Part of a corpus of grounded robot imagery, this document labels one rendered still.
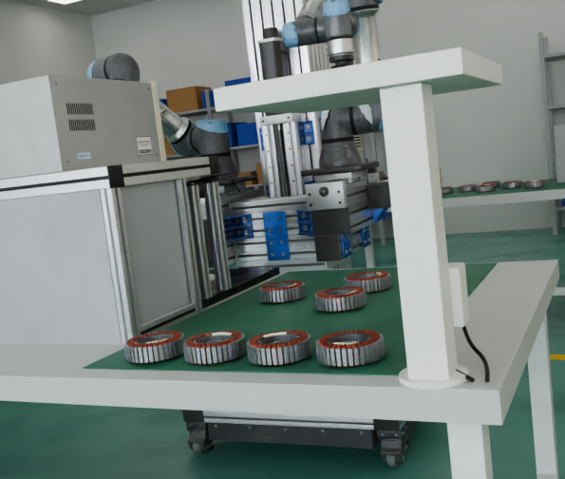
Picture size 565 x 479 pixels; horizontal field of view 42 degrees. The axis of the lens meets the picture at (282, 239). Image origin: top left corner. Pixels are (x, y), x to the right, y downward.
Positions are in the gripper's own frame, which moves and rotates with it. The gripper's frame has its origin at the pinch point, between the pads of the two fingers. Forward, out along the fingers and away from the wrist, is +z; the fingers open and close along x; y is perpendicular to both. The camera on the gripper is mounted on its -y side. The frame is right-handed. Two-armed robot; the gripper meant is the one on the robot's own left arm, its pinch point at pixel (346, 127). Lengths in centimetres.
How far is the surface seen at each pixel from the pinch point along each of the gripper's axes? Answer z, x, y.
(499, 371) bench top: 40, -50, -93
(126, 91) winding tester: -14, 38, -49
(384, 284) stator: 39, -16, -34
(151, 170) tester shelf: 6, 25, -63
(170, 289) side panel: 33, 26, -61
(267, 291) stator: 37, 9, -45
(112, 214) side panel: 13, 25, -78
